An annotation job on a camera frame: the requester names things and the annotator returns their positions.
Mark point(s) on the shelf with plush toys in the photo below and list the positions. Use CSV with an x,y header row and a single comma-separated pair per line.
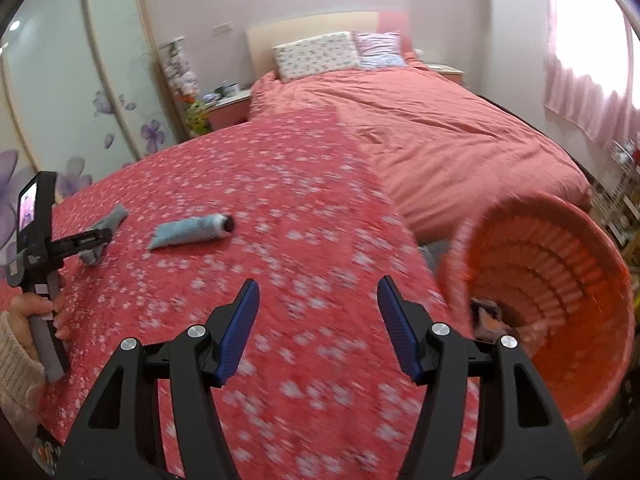
x,y
177,67

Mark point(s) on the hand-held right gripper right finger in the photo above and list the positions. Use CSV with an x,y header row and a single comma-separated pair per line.
x,y
397,325

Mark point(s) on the pink striped pillow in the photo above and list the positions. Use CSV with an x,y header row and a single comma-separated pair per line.
x,y
380,50

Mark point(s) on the orange plastic waste basket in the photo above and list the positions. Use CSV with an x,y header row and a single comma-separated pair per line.
x,y
590,310

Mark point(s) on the white wall socket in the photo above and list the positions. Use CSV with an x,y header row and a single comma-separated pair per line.
x,y
222,28

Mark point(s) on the pink bedside table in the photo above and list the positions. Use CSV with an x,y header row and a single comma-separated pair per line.
x,y
227,112

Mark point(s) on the beige bed headboard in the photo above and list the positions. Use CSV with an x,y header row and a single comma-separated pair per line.
x,y
300,25

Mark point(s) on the pink curtain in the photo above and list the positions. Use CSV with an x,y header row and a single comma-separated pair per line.
x,y
595,60

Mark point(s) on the red floral cloth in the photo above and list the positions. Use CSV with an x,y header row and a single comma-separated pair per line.
x,y
280,200

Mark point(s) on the pink duvet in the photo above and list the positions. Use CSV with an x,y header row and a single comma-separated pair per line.
x,y
450,130

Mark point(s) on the person's left hand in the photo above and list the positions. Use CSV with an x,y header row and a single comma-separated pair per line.
x,y
27,307

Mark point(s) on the white floral pillow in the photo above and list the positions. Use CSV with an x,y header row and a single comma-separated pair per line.
x,y
317,55

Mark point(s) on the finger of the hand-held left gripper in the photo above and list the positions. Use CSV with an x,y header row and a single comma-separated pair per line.
x,y
80,244

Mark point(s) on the yellow green plush toy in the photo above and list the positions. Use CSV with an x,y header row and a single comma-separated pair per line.
x,y
196,116

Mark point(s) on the grey sock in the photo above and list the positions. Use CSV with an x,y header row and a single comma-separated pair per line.
x,y
111,220

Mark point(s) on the dark printed packet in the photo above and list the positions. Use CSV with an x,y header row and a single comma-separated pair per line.
x,y
486,317

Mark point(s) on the person's left forearm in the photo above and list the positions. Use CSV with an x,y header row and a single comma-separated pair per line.
x,y
17,370

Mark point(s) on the grey-blue squeeze tube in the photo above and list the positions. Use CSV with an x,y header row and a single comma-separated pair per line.
x,y
190,232

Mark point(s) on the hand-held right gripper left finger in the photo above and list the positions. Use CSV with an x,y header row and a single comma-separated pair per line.
x,y
240,330

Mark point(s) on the wooden bedside table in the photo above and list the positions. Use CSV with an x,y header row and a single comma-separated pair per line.
x,y
445,71

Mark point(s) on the sliding door wardrobe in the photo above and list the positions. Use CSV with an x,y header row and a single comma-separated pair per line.
x,y
65,75

